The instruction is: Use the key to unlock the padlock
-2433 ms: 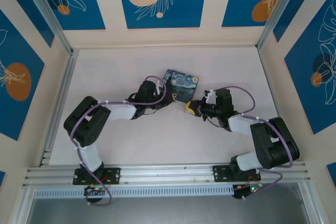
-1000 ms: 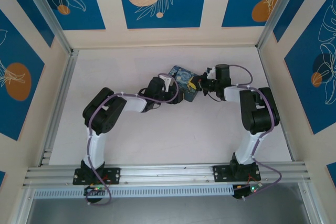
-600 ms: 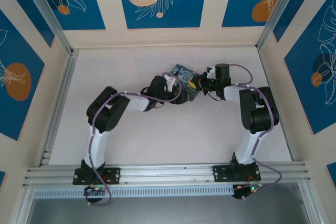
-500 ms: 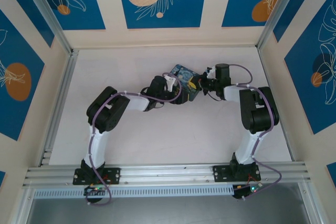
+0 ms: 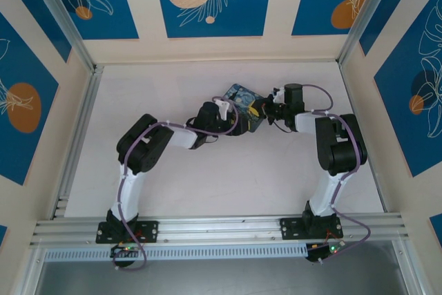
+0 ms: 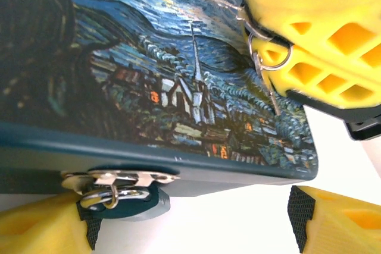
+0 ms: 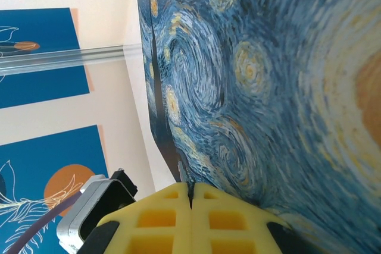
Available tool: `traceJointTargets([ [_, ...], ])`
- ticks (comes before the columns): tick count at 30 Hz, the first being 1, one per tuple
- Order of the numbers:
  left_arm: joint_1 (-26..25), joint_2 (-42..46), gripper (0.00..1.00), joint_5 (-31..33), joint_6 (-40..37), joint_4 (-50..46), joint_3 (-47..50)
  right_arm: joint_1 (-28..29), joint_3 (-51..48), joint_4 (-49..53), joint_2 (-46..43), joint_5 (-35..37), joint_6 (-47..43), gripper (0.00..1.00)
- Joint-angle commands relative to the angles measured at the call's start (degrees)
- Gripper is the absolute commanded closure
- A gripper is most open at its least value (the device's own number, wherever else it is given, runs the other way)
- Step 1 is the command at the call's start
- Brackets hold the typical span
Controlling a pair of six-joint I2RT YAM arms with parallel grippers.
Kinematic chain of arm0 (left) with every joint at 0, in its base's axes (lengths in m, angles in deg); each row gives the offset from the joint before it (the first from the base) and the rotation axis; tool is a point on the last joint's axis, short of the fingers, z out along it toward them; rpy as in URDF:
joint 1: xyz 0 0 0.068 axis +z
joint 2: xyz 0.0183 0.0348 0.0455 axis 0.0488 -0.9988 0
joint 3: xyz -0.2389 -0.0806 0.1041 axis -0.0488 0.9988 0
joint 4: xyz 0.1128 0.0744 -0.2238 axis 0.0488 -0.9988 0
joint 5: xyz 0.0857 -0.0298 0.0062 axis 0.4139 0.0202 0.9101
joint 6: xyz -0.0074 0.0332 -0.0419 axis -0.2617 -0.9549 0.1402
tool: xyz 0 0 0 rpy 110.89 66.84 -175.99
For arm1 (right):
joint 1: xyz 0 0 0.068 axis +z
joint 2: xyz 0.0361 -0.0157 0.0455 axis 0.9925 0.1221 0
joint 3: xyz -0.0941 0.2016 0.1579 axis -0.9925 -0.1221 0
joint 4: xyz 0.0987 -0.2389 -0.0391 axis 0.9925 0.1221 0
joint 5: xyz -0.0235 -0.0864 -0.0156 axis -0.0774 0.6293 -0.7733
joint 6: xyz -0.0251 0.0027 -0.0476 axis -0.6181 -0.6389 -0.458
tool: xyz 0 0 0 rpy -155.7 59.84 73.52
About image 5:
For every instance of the starry night painted tin box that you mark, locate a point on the starry night painted tin box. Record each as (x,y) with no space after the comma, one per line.
(238,96)

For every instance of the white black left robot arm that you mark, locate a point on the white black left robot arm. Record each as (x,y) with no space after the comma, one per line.
(145,146)

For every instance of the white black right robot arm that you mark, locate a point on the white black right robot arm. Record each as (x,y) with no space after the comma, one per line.
(338,150)

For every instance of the blue poster large beige circle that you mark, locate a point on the blue poster large beige circle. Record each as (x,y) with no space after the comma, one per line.
(221,15)

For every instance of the blue poster white lily outline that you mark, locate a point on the blue poster white lily outline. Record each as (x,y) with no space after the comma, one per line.
(397,108)

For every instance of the blue poster white flower outline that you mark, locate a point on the blue poster white flower outline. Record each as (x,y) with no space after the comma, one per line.
(114,22)

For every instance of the grey metal sheet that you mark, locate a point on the grey metal sheet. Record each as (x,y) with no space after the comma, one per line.
(221,277)

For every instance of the blue poster orange oval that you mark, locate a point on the blue poster orange oval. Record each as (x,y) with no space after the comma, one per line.
(20,67)

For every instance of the aluminium cross rail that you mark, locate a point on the aluminium cross rail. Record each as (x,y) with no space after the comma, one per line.
(214,227)

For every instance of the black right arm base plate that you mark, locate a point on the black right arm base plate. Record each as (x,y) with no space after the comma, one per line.
(290,227)

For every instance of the aluminium right frame post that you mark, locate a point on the aluminium right frame post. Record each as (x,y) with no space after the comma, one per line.
(366,15)

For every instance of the aluminium frame post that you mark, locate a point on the aluminium frame post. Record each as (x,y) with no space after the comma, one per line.
(366,15)
(65,22)

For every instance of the aluminium side rail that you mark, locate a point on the aluminium side rail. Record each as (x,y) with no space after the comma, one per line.
(81,129)

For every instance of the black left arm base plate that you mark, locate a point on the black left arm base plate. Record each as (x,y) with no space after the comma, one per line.
(148,231)

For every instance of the aluminium left frame post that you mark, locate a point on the aluminium left frame post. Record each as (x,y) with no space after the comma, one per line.
(65,22)

